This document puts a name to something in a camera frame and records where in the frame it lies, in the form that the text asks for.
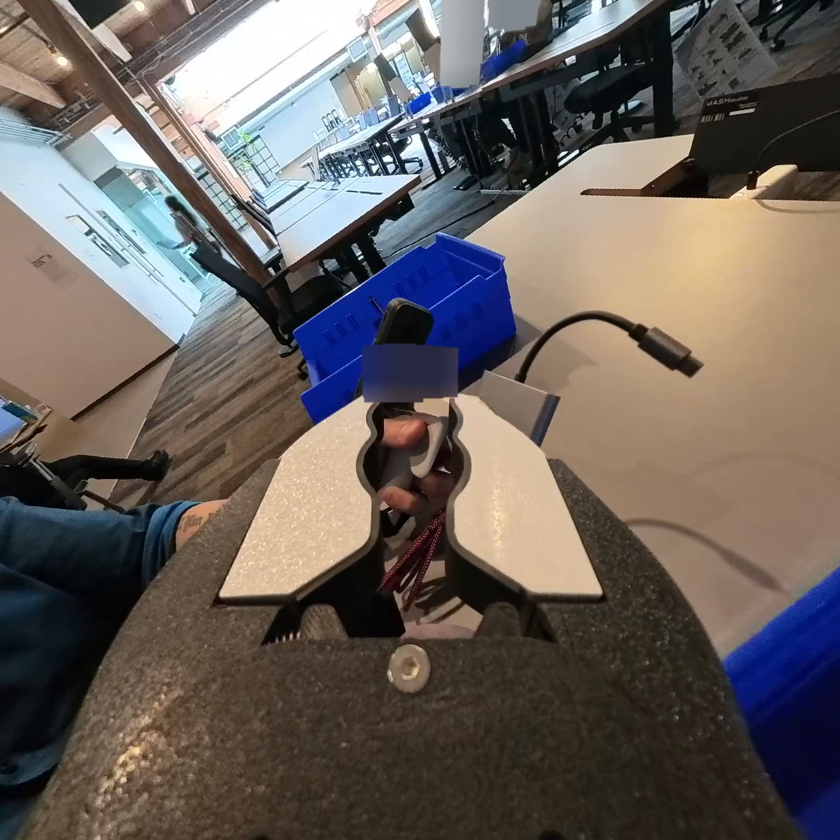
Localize white power adapter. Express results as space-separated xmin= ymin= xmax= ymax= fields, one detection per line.
xmin=730 ymin=164 xmax=799 ymax=199

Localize person's left hand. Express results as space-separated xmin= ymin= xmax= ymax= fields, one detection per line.
xmin=381 ymin=419 xmax=455 ymax=518

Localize black box on table edge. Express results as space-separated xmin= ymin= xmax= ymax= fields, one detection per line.
xmin=688 ymin=71 xmax=840 ymax=179

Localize red braided usb cable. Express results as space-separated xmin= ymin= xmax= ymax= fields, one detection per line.
xmin=376 ymin=511 xmax=452 ymax=609

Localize blue plastic bin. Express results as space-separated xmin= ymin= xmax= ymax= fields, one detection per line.
xmin=293 ymin=233 xmax=517 ymax=425
xmin=721 ymin=566 xmax=840 ymax=840

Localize black adapter cable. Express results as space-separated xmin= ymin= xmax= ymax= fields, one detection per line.
xmin=747 ymin=110 xmax=840 ymax=189

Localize printed plastic bag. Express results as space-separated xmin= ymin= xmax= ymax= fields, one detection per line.
xmin=681 ymin=0 xmax=780 ymax=104

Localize wooden top desk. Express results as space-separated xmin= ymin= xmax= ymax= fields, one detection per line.
xmin=274 ymin=172 xmax=422 ymax=278
xmin=478 ymin=0 xmax=685 ymax=178

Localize open laptop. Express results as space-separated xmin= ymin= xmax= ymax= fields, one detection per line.
xmin=0 ymin=399 xmax=32 ymax=448

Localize black office chair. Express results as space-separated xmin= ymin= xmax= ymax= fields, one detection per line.
xmin=563 ymin=64 xmax=648 ymax=135
xmin=189 ymin=241 xmax=343 ymax=379

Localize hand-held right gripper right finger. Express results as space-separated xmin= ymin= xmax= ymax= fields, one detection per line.
xmin=449 ymin=395 xmax=603 ymax=601

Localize black chair base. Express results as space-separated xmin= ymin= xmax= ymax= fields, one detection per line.
xmin=0 ymin=448 xmax=173 ymax=511

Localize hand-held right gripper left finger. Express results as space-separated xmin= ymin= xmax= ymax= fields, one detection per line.
xmin=218 ymin=394 xmax=383 ymax=605

